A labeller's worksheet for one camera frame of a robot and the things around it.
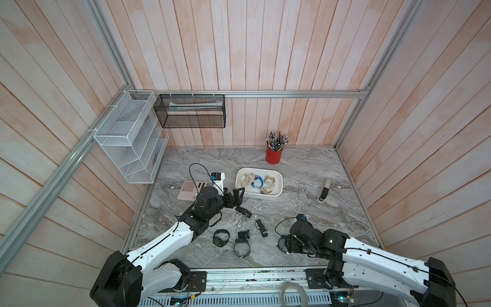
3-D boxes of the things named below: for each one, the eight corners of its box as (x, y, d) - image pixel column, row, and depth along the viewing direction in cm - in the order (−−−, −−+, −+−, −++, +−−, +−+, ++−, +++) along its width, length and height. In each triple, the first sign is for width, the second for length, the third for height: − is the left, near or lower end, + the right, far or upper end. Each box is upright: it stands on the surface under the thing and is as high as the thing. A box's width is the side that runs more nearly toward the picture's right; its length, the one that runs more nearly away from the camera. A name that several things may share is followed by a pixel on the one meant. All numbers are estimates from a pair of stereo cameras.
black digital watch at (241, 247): (233, 258, 81) (233, 255, 78) (234, 241, 85) (233, 238, 82) (250, 258, 81) (250, 255, 78) (249, 241, 85) (250, 238, 82)
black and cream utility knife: (316, 201, 98) (320, 195, 94) (324, 182, 106) (328, 176, 101) (321, 204, 98) (325, 198, 93) (329, 184, 105) (333, 178, 101)
